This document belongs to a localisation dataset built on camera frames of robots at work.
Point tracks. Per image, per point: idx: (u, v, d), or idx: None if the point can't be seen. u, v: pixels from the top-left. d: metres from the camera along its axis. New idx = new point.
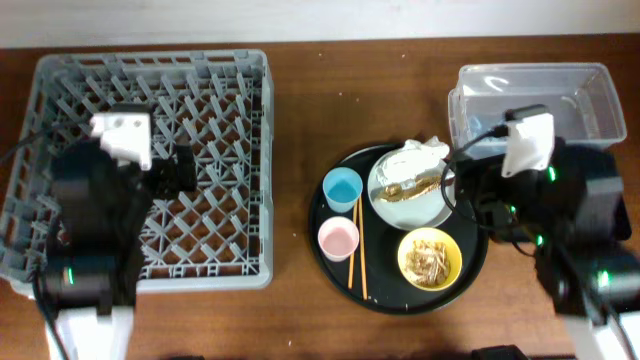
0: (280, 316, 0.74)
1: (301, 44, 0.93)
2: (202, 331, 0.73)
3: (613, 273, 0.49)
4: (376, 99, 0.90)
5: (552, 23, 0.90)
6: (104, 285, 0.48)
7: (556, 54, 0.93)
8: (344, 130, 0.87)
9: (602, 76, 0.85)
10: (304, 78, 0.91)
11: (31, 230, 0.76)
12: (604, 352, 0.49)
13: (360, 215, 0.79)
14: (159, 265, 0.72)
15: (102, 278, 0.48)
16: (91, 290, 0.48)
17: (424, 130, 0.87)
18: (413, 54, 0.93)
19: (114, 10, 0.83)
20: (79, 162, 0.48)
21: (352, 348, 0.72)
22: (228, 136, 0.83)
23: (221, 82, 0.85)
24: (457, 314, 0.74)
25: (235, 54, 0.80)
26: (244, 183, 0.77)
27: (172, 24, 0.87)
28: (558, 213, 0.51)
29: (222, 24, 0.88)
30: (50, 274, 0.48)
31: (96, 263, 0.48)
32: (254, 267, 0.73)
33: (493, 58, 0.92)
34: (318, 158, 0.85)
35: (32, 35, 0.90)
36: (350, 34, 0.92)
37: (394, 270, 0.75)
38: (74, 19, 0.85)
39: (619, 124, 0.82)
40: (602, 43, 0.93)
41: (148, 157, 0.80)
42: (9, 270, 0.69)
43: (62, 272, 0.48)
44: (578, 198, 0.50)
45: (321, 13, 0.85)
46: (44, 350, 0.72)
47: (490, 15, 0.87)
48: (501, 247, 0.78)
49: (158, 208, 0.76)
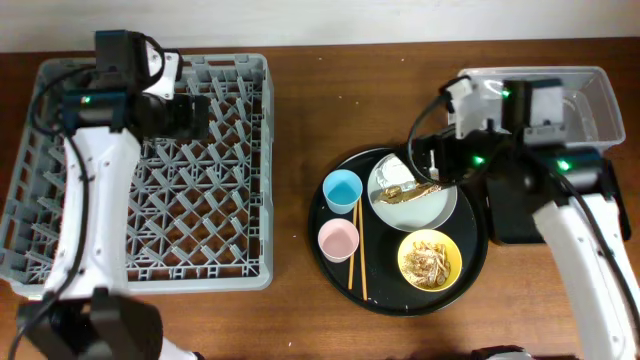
0: (280, 318, 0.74)
1: (301, 49, 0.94)
2: (202, 333, 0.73)
3: (579, 163, 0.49)
4: (375, 102, 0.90)
5: (550, 27, 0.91)
6: (112, 124, 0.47)
7: (554, 57, 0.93)
8: (344, 132, 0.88)
9: (600, 80, 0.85)
10: (304, 82, 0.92)
11: (32, 232, 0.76)
12: (574, 233, 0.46)
13: (360, 217, 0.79)
14: (160, 266, 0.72)
15: (118, 107, 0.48)
16: (124, 166, 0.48)
17: (423, 133, 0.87)
18: (412, 58, 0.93)
19: (116, 15, 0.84)
20: (107, 45, 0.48)
21: (352, 349, 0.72)
22: (229, 138, 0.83)
23: (222, 86, 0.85)
24: (457, 315, 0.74)
25: (235, 57, 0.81)
26: (244, 185, 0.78)
27: (173, 28, 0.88)
28: (507, 123, 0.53)
29: (223, 28, 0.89)
30: (65, 118, 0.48)
31: (116, 97, 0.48)
32: (254, 268, 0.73)
33: (492, 62, 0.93)
34: (318, 160, 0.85)
35: (34, 39, 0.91)
36: (350, 38, 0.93)
37: (394, 271, 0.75)
38: (76, 24, 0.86)
39: (618, 129, 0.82)
40: (599, 46, 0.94)
41: (149, 159, 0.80)
42: (10, 272, 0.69)
43: (82, 102, 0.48)
44: (522, 101, 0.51)
45: (320, 17, 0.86)
46: None
47: (489, 19, 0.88)
48: (501, 248, 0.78)
49: (158, 210, 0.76)
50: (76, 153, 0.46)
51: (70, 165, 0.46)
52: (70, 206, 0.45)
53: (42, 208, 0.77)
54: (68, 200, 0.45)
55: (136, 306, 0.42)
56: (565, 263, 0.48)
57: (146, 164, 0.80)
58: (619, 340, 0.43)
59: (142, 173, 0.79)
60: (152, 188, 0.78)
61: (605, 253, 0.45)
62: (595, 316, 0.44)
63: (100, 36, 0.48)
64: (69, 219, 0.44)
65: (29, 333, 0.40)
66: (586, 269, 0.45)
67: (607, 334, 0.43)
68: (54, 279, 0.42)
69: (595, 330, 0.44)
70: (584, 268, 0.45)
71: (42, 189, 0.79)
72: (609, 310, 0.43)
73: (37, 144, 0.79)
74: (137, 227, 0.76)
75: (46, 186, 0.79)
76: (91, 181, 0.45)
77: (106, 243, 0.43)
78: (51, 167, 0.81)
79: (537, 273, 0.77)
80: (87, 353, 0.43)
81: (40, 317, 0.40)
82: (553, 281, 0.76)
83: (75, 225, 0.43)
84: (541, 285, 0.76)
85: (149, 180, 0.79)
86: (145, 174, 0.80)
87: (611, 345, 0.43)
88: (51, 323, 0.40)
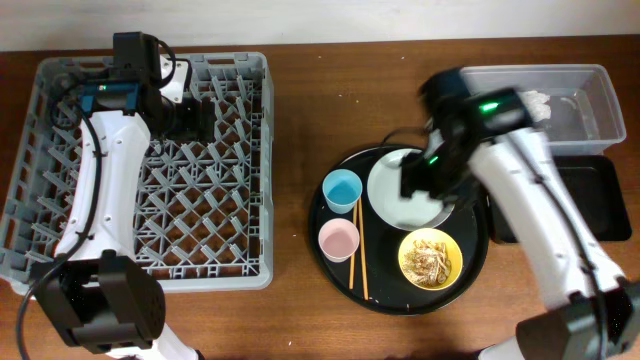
0: (280, 317, 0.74)
1: (301, 47, 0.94)
2: (204, 332, 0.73)
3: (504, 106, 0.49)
4: (375, 101, 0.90)
5: (550, 25, 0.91)
6: (126, 108, 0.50)
7: (553, 55, 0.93)
8: (344, 131, 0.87)
9: (601, 77, 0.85)
10: (305, 81, 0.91)
11: (32, 232, 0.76)
12: (508, 167, 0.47)
13: (360, 215, 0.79)
14: (159, 266, 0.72)
15: (131, 94, 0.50)
16: (134, 147, 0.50)
17: (423, 131, 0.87)
18: (412, 56, 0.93)
19: (114, 14, 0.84)
20: (125, 46, 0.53)
21: (352, 348, 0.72)
22: (228, 138, 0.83)
23: (221, 85, 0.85)
24: (457, 314, 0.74)
25: (235, 56, 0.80)
26: (244, 184, 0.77)
27: (172, 27, 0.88)
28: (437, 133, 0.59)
29: (222, 27, 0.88)
30: (82, 104, 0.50)
31: (124, 86, 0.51)
32: (254, 267, 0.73)
33: (491, 60, 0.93)
34: (317, 160, 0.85)
35: (32, 37, 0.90)
36: (350, 37, 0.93)
37: (395, 269, 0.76)
38: (74, 23, 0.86)
39: (619, 125, 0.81)
40: (598, 44, 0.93)
41: (150, 158, 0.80)
42: (10, 272, 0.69)
43: (99, 90, 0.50)
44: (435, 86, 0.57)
45: (319, 15, 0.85)
46: (44, 351, 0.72)
47: (488, 17, 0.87)
48: (501, 247, 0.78)
49: (159, 209, 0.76)
50: (91, 132, 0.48)
51: (84, 143, 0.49)
52: (83, 177, 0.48)
53: (42, 208, 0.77)
54: (83, 173, 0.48)
55: (139, 272, 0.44)
56: (504, 196, 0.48)
57: (146, 163, 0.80)
58: (520, 172, 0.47)
59: (143, 172, 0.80)
60: (152, 187, 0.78)
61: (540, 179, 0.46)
62: (539, 235, 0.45)
63: (119, 38, 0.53)
64: (83, 189, 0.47)
65: (37, 293, 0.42)
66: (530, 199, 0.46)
67: (551, 254, 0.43)
68: (65, 244, 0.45)
69: (542, 254, 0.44)
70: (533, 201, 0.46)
71: (41, 189, 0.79)
72: (547, 228, 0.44)
73: (37, 143, 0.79)
74: (137, 227, 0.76)
75: (46, 186, 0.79)
76: (104, 157, 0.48)
77: (115, 212, 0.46)
78: (51, 166, 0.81)
79: None
80: (93, 322, 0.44)
81: (50, 278, 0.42)
82: None
83: (89, 198, 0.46)
84: None
85: (150, 179, 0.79)
86: (145, 174, 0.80)
87: (560, 263, 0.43)
88: (60, 286, 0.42)
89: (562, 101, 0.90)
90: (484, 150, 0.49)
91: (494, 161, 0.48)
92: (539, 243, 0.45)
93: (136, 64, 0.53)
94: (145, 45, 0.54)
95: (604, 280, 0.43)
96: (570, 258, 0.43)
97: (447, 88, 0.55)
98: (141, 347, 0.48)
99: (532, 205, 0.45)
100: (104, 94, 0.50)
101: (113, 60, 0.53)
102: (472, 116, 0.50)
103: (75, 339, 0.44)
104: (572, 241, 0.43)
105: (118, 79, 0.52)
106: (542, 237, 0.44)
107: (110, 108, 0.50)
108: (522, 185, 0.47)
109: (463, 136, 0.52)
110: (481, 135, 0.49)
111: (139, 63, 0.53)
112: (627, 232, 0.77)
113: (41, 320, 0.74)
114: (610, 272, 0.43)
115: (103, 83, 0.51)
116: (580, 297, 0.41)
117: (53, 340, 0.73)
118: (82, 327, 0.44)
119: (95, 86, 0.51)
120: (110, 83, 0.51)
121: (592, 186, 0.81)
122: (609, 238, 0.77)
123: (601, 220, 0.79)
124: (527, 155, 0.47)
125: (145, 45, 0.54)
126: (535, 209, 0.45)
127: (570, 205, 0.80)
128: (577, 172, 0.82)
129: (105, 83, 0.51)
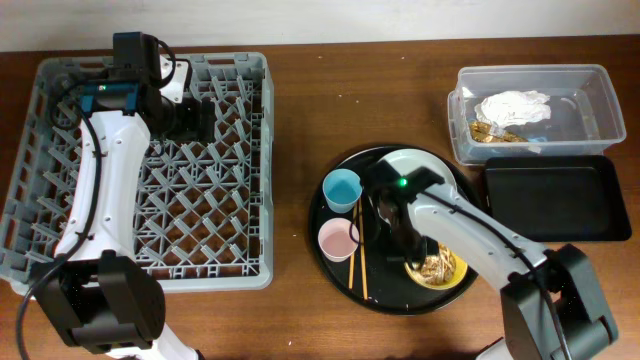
0: (280, 317, 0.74)
1: (301, 47, 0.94)
2: (204, 332, 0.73)
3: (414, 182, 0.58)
4: (375, 100, 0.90)
5: (549, 25, 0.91)
6: (126, 108, 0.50)
7: (554, 55, 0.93)
8: (344, 131, 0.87)
9: (601, 77, 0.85)
10: (305, 81, 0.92)
11: (32, 232, 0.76)
12: (430, 209, 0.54)
13: (359, 216, 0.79)
14: (159, 266, 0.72)
15: (131, 94, 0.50)
16: (134, 147, 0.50)
17: (423, 131, 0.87)
18: (412, 56, 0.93)
19: (115, 14, 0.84)
20: (125, 47, 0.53)
21: (352, 348, 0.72)
22: (229, 138, 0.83)
23: (221, 85, 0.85)
24: (457, 313, 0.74)
25: (235, 56, 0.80)
26: (244, 184, 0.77)
27: (172, 27, 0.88)
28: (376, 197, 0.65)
29: (222, 27, 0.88)
30: (82, 103, 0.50)
31: (124, 86, 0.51)
32: (254, 267, 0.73)
33: (491, 60, 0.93)
34: (317, 160, 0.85)
35: (32, 38, 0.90)
36: (350, 37, 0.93)
37: (395, 269, 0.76)
38: (75, 23, 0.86)
39: (619, 126, 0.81)
40: (599, 43, 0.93)
41: (150, 158, 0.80)
42: (10, 272, 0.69)
43: (98, 90, 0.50)
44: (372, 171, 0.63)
45: (319, 15, 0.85)
46: (44, 351, 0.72)
47: (488, 17, 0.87)
48: None
49: (159, 209, 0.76)
50: (91, 132, 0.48)
51: (84, 143, 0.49)
52: (83, 177, 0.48)
53: (42, 208, 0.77)
54: (83, 173, 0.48)
55: (139, 272, 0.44)
56: (442, 234, 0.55)
57: (146, 163, 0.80)
58: (439, 210, 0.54)
59: (143, 172, 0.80)
60: (152, 187, 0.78)
61: (453, 207, 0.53)
62: (478, 252, 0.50)
63: (118, 38, 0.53)
64: (83, 189, 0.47)
65: (37, 293, 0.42)
66: (452, 227, 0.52)
67: (486, 257, 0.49)
68: (65, 243, 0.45)
69: (484, 264, 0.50)
70: (456, 228, 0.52)
71: (42, 189, 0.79)
72: (476, 242, 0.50)
73: (36, 143, 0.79)
74: (137, 227, 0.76)
75: (47, 186, 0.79)
76: (104, 156, 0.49)
77: (115, 212, 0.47)
78: (51, 166, 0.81)
79: None
80: (93, 322, 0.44)
81: (49, 278, 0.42)
82: None
83: (89, 199, 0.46)
84: None
85: (150, 179, 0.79)
86: (145, 174, 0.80)
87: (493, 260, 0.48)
88: (60, 286, 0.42)
89: (562, 100, 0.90)
90: (417, 216, 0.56)
91: (427, 215, 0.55)
92: (476, 256, 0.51)
93: (136, 65, 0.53)
94: (145, 45, 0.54)
95: (533, 256, 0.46)
96: (497, 252, 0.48)
97: (379, 176, 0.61)
98: (141, 347, 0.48)
99: (457, 229, 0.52)
100: (104, 94, 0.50)
101: (113, 61, 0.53)
102: (395, 196, 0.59)
103: (75, 339, 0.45)
104: (493, 238, 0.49)
105: (117, 79, 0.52)
106: (475, 249, 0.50)
107: (110, 107, 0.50)
108: (446, 222, 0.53)
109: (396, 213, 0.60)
110: (407, 201, 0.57)
111: (138, 63, 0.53)
112: (627, 232, 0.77)
113: (42, 320, 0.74)
114: (537, 248, 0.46)
115: (103, 83, 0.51)
116: (517, 274, 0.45)
117: (53, 339, 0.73)
118: (82, 327, 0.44)
119: (94, 87, 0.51)
120: (109, 83, 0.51)
121: (592, 186, 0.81)
122: (609, 238, 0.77)
123: (600, 220, 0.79)
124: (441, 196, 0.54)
125: (145, 46, 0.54)
126: (460, 230, 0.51)
127: (570, 206, 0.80)
128: (576, 172, 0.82)
129: (105, 83, 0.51)
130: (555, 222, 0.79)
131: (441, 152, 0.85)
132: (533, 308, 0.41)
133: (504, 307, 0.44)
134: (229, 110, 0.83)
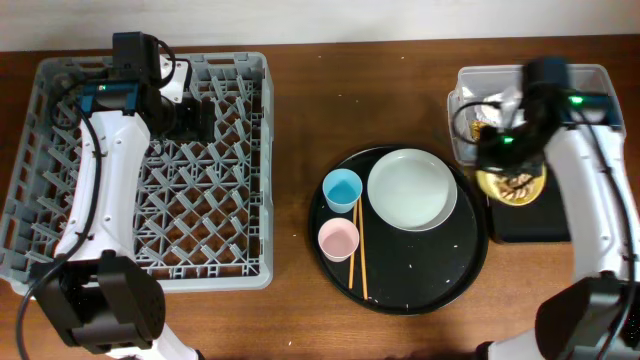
0: (280, 317, 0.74)
1: (301, 47, 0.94)
2: (204, 332, 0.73)
3: (591, 100, 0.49)
4: (376, 100, 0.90)
5: (550, 25, 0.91)
6: (126, 108, 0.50)
7: (554, 55, 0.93)
8: (344, 131, 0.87)
9: (601, 77, 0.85)
10: (305, 81, 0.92)
11: (32, 232, 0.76)
12: (581, 151, 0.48)
13: (359, 216, 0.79)
14: (160, 266, 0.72)
15: (131, 94, 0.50)
16: (134, 147, 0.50)
17: (423, 131, 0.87)
18: (412, 56, 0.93)
19: (115, 14, 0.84)
20: (125, 46, 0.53)
21: (352, 348, 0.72)
22: (228, 137, 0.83)
23: (221, 85, 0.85)
24: (457, 313, 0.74)
25: (235, 56, 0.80)
26: (244, 184, 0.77)
27: (171, 27, 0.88)
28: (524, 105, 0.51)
29: (222, 27, 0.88)
30: (81, 103, 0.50)
31: (123, 86, 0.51)
32: (254, 267, 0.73)
33: (491, 59, 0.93)
34: (317, 160, 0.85)
35: (32, 38, 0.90)
36: (350, 36, 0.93)
37: (395, 269, 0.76)
38: (75, 23, 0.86)
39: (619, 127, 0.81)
40: (599, 44, 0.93)
41: (150, 158, 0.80)
42: (10, 272, 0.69)
43: (98, 90, 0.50)
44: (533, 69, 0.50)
45: (319, 15, 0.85)
46: (44, 352, 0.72)
47: (488, 17, 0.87)
48: (502, 247, 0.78)
49: (159, 209, 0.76)
50: (91, 132, 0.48)
51: (84, 143, 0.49)
52: (83, 177, 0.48)
53: (42, 208, 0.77)
54: (82, 173, 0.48)
55: (139, 273, 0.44)
56: (571, 175, 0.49)
57: (146, 163, 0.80)
58: (589, 158, 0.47)
59: (143, 172, 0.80)
60: (152, 187, 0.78)
61: (607, 168, 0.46)
62: (592, 222, 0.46)
63: (118, 38, 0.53)
64: (83, 190, 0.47)
65: (37, 293, 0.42)
66: (589, 182, 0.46)
67: (596, 237, 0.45)
68: (65, 243, 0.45)
69: (589, 229, 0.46)
70: (589, 183, 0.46)
71: (42, 189, 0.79)
72: (602, 216, 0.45)
73: (37, 143, 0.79)
74: (137, 226, 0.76)
75: (47, 186, 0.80)
76: (104, 157, 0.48)
77: (115, 212, 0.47)
78: (51, 166, 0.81)
79: (537, 272, 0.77)
80: (93, 322, 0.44)
81: (49, 278, 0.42)
82: (551, 279, 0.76)
83: (89, 199, 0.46)
84: (540, 284, 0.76)
85: (150, 179, 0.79)
86: (145, 174, 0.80)
87: (603, 246, 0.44)
88: (59, 286, 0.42)
89: None
90: (557, 145, 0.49)
91: (563, 146, 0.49)
92: (586, 217, 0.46)
93: (135, 64, 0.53)
94: (145, 45, 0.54)
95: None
96: (613, 240, 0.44)
97: (558, 73, 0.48)
98: (141, 347, 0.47)
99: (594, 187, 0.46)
100: (103, 95, 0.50)
101: (113, 60, 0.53)
102: (561, 104, 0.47)
103: (75, 339, 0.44)
104: (620, 228, 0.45)
105: (117, 79, 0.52)
106: (599, 213, 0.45)
107: (110, 108, 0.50)
108: (587, 171, 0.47)
109: (543, 121, 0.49)
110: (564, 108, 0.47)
111: (138, 62, 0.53)
112: None
113: (42, 320, 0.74)
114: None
115: (103, 83, 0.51)
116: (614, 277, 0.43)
117: (53, 340, 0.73)
118: (82, 327, 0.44)
119: (94, 87, 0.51)
120: (109, 83, 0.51)
121: None
122: None
123: None
124: (602, 148, 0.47)
125: (144, 45, 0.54)
126: (595, 189, 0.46)
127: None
128: None
129: (104, 83, 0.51)
130: (555, 221, 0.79)
131: (441, 152, 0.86)
132: (605, 305, 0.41)
133: (576, 285, 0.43)
134: (229, 110, 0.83)
